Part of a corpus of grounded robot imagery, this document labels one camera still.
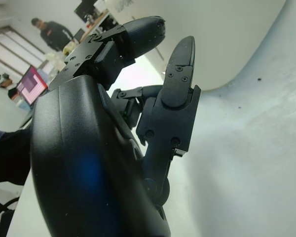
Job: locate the black wall screen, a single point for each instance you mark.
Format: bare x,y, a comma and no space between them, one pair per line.
85,8

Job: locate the dark clothed seated person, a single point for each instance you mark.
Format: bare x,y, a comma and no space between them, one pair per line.
10,158

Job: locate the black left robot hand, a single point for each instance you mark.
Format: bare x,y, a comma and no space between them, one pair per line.
84,160

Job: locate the black office chair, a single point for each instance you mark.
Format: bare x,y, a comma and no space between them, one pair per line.
0,205

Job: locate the standing person in black clothes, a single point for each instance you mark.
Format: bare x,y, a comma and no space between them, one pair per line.
54,34

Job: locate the monitor with pink screen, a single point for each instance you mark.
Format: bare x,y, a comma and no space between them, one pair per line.
30,86

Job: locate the person wearing white headset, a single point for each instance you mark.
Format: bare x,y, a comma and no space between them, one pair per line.
2,81

